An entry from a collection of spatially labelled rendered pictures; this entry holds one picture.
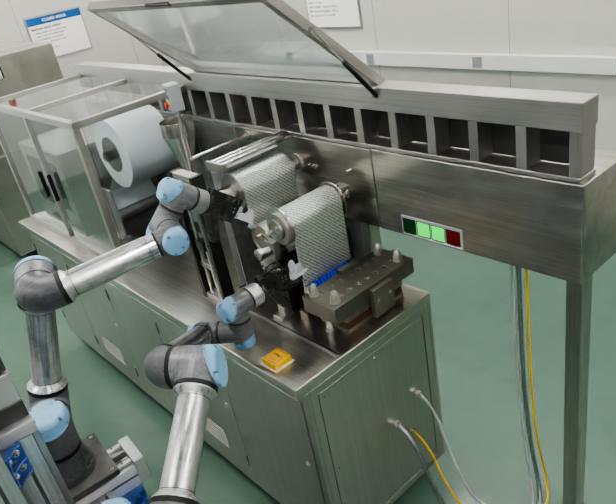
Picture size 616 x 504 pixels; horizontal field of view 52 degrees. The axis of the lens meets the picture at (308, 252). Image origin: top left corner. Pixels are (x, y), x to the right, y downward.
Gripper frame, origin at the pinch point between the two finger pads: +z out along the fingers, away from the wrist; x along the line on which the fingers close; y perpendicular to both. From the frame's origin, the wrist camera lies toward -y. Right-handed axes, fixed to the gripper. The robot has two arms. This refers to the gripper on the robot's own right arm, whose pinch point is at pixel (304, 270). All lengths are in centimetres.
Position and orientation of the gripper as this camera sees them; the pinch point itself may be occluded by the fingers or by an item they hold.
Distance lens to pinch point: 220.3
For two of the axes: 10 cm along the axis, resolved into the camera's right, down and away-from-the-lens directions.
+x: -6.6, -2.4, 7.1
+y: -1.7, -8.7, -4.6
